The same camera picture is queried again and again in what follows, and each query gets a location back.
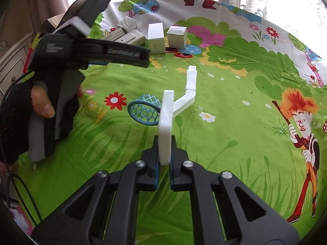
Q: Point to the flat white printed box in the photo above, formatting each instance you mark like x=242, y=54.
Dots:
x=113, y=35

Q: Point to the silver white small box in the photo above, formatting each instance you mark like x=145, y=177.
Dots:
x=127, y=23

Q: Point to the green printed blanket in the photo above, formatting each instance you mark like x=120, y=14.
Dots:
x=230, y=107

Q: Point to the silver cube box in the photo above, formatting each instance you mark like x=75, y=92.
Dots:
x=177, y=37

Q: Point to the white oblong box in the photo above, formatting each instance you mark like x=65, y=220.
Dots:
x=134, y=38

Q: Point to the person's left hand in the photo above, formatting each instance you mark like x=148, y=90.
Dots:
x=15, y=122

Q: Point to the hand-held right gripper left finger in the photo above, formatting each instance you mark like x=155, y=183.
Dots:
x=153, y=168

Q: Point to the tall white box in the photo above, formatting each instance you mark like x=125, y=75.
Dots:
x=155, y=37

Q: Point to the beige carved cabinet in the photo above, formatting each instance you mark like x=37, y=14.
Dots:
x=12, y=63

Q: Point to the brown patterned curtain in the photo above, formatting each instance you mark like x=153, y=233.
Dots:
x=46, y=0

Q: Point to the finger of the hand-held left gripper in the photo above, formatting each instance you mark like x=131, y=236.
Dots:
x=122, y=53

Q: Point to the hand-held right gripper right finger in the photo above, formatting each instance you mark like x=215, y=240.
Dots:
x=176, y=169

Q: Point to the white and blue toy hoop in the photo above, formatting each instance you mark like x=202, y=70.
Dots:
x=166, y=122

